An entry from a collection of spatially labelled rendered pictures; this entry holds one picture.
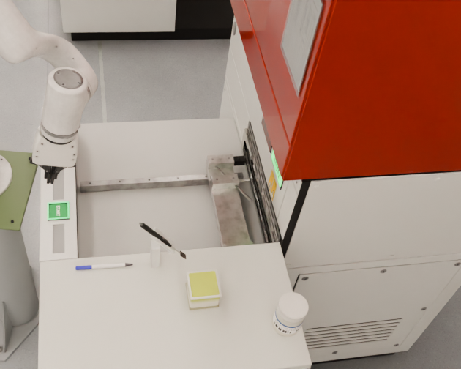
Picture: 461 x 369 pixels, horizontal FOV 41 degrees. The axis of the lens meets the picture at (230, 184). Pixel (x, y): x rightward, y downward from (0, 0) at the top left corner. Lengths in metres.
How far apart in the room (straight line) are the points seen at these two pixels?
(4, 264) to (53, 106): 0.97
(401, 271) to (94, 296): 0.96
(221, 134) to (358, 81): 0.90
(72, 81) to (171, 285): 0.56
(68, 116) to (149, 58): 2.28
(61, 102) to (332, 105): 0.56
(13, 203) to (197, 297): 0.69
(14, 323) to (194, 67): 1.77
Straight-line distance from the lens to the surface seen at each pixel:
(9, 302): 2.44
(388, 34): 1.22
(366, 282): 2.01
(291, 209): 1.56
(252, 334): 1.52
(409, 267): 2.00
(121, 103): 3.35
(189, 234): 1.82
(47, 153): 1.49
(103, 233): 1.82
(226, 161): 1.89
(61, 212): 1.69
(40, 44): 1.36
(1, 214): 1.89
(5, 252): 2.17
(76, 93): 1.33
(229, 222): 1.79
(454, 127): 1.50
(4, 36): 1.33
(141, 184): 1.90
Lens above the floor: 2.32
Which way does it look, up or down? 50 degrees down
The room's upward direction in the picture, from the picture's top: 11 degrees clockwise
